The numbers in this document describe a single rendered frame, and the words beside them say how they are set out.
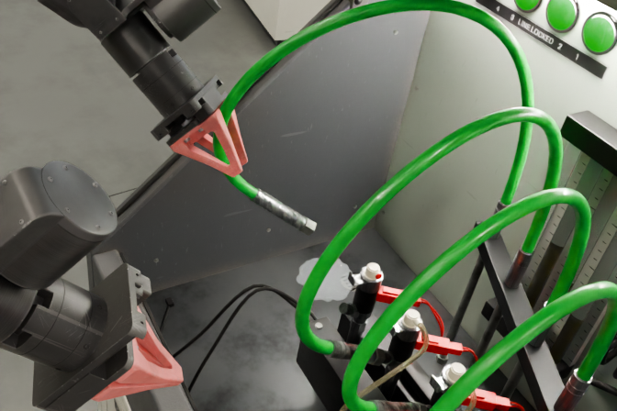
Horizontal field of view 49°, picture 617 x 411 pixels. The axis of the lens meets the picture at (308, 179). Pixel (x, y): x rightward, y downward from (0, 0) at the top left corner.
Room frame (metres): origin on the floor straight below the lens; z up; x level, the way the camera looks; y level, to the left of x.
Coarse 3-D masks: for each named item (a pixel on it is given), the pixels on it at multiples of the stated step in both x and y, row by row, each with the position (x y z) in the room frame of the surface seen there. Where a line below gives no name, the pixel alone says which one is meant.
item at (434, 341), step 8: (432, 336) 0.53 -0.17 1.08; (416, 344) 0.52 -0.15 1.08; (432, 344) 0.52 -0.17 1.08; (440, 344) 0.52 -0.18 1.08; (448, 344) 0.52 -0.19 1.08; (456, 344) 0.53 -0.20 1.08; (432, 352) 0.52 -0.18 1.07; (440, 352) 0.52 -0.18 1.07; (448, 352) 0.52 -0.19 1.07; (456, 352) 0.52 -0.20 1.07
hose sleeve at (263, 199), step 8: (264, 192) 0.64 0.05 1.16; (256, 200) 0.63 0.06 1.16; (264, 200) 0.63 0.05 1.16; (272, 200) 0.64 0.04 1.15; (264, 208) 0.63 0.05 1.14; (272, 208) 0.63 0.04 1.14; (280, 208) 0.64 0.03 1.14; (288, 208) 0.64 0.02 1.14; (280, 216) 0.63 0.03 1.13; (288, 216) 0.64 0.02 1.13; (296, 216) 0.64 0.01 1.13; (296, 224) 0.64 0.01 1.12; (304, 224) 0.64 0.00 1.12
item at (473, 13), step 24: (408, 0) 0.66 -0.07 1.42; (432, 0) 0.67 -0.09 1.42; (336, 24) 0.64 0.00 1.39; (480, 24) 0.68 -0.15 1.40; (288, 48) 0.63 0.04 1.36; (528, 72) 0.69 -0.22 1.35; (240, 96) 0.62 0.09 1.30; (528, 96) 0.70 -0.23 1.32; (216, 144) 0.62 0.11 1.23; (528, 144) 0.70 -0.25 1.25; (504, 192) 0.71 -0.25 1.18
